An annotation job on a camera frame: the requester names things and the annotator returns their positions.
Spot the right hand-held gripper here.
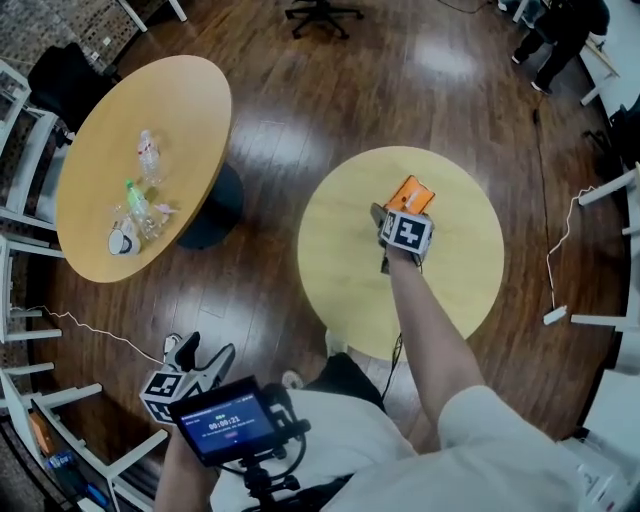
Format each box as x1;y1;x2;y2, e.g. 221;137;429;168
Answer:
369;202;436;275

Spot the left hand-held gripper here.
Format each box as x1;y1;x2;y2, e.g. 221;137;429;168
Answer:
138;331;237;426

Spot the orange box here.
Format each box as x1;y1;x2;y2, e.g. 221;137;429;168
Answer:
384;174;437;216

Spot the white cup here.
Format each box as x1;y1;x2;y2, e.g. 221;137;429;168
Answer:
107;221;144;256

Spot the green label plastic bottle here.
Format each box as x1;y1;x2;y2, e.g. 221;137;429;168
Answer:
124;178;164;240

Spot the person's right forearm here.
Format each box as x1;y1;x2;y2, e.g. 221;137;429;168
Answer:
388;249;489;449

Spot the person's left forearm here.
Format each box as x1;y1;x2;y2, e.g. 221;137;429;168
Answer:
154;424;224;512

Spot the small round wooden table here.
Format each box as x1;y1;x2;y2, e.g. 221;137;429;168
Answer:
297;145;505;361

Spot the black monitor screen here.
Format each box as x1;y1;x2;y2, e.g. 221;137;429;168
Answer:
168;376;277;469

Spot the white shelf unit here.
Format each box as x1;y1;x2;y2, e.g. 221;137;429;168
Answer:
0;367;169;512

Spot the person's black trouser leg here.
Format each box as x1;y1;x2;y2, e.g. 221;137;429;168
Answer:
304;352;389;411

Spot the blue bottle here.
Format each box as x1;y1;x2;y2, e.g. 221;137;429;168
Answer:
45;449;76;474

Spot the flat orange carton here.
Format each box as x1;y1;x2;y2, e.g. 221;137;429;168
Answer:
28;412;55;456

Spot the red label plastic bottle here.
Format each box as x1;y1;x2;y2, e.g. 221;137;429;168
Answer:
137;129;164;186

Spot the black office chair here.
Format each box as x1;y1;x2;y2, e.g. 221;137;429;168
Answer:
582;102;640;166
284;0;365;40
27;42;121;134

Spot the large oval wooden table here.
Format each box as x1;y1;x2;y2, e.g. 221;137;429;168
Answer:
55;54;245;285

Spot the white desk wooden top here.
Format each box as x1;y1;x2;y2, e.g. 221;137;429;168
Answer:
569;162;640;341
579;32;622;107

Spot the person's white shirt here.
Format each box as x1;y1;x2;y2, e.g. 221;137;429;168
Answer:
209;384;626;512

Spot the white cabinet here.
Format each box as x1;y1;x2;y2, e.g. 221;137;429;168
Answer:
557;369;640;512

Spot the white bench grey top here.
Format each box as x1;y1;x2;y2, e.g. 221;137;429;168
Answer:
117;0;189;34

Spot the white cable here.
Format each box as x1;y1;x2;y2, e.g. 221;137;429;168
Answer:
9;304;169;365
545;185;599;311

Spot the black monitor mount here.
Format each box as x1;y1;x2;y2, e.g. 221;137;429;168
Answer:
219;382;312;512

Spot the black floor cable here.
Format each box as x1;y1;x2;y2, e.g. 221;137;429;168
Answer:
530;94;551;201

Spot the white shelf frame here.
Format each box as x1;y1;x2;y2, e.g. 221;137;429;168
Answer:
0;57;76;346

